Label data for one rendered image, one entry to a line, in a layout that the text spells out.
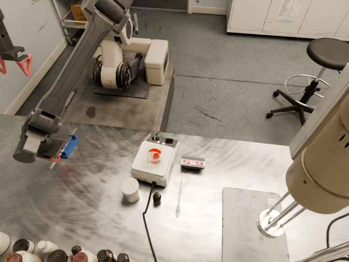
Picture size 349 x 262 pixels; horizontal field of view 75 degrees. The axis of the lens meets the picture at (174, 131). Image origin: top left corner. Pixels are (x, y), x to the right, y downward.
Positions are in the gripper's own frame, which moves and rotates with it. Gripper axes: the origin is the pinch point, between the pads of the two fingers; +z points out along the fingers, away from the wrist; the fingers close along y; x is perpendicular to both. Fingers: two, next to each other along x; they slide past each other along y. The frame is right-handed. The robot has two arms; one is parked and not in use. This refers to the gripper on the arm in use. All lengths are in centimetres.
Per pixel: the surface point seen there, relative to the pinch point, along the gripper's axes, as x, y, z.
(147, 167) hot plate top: 1.6, 35.5, -5.6
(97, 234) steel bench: -20.7, 24.8, 3.1
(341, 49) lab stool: 128, 134, 15
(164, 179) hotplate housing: -0.4, 42.1, -3.4
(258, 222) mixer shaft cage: -12, 70, -13
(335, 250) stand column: -22, 74, -38
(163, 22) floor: 258, -28, 79
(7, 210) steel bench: -20.2, -8.0, 3.0
